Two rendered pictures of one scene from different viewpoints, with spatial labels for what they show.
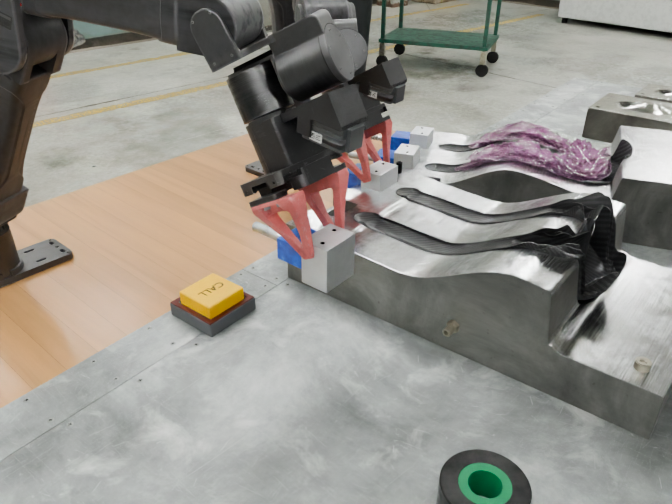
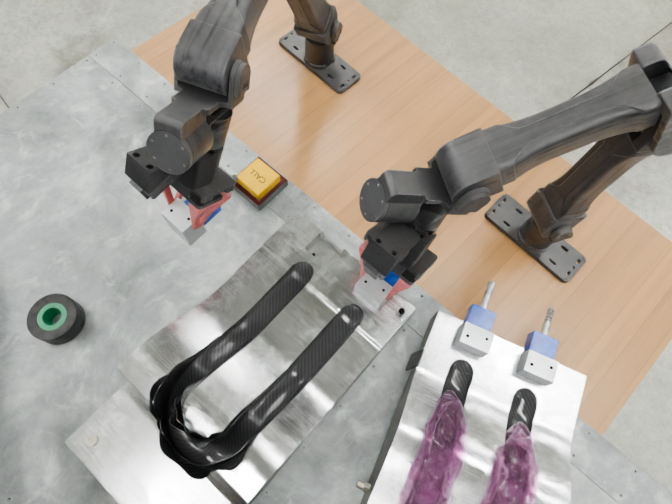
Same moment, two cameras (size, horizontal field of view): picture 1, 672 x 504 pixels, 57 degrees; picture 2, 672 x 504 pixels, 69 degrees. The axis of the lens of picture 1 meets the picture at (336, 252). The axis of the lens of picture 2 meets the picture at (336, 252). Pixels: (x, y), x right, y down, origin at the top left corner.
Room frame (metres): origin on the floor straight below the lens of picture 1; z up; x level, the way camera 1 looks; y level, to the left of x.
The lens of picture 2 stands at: (0.80, -0.32, 1.65)
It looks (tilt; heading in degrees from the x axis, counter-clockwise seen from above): 67 degrees down; 86
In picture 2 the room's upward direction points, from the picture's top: 8 degrees clockwise
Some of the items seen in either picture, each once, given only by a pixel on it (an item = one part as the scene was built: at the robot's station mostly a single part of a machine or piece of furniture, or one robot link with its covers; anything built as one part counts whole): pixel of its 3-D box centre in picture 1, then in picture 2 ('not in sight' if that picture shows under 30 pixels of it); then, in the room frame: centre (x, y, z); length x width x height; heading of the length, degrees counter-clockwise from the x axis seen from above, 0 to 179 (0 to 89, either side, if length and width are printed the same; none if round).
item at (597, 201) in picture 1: (488, 217); (258, 363); (0.72, -0.20, 0.92); 0.35 x 0.16 x 0.09; 52
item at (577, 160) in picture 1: (536, 146); (469, 492); (1.03, -0.36, 0.90); 0.26 x 0.18 x 0.08; 69
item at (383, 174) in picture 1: (355, 175); (390, 271); (0.92, -0.03, 0.89); 0.13 x 0.05 x 0.05; 52
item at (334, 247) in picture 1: (295, 243); (206, 202); (0.61, 0.05, 0.94); 0.13 x 0.05 x 0.05; 52
